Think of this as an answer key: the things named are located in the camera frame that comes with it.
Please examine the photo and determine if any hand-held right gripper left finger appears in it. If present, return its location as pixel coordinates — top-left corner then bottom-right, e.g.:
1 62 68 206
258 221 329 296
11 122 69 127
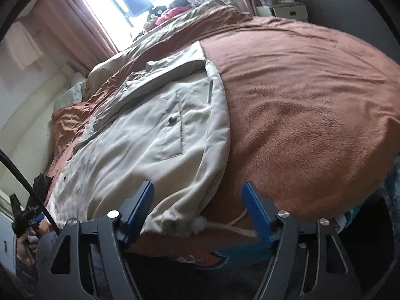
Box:
37 180 155 300

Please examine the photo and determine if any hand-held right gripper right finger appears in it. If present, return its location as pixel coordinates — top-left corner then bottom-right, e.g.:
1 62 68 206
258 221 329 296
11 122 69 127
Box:
241 181 365 300

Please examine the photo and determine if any beige jacket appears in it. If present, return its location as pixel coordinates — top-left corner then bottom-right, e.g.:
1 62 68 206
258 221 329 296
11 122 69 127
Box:
47 40 258 238

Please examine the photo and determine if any person's left forearm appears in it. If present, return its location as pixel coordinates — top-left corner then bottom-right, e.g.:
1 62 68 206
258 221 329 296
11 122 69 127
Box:
0 256 40 300

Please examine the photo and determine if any person's left hand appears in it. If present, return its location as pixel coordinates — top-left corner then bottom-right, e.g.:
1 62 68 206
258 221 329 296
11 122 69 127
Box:
17 229 47 263

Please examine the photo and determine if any cream padded headboard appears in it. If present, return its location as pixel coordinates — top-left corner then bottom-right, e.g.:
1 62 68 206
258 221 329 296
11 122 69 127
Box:
0 69 82 194

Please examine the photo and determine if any brown blanket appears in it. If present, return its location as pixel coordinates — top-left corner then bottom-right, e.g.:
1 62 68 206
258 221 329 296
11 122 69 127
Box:
44 4 400 251

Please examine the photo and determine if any pale green pillow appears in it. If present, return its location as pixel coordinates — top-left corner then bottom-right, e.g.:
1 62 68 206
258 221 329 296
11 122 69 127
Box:
54 81 86 108

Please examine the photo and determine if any beige duvet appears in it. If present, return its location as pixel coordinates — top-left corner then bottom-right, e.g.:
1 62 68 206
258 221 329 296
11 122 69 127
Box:
86 0 241 82

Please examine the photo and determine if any beige hanging cloth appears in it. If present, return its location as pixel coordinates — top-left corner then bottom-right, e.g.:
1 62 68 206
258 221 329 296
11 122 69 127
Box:
3 20 46 71

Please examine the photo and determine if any pink cushion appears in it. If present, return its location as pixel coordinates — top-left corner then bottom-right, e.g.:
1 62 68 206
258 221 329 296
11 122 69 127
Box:
154 6 191 26

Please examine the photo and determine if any black plush toy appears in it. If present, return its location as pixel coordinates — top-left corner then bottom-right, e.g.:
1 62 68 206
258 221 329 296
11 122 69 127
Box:
145 5 169 22

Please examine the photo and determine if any white nightstand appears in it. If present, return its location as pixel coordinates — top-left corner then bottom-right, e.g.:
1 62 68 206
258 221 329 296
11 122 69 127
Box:
257 1 308 22

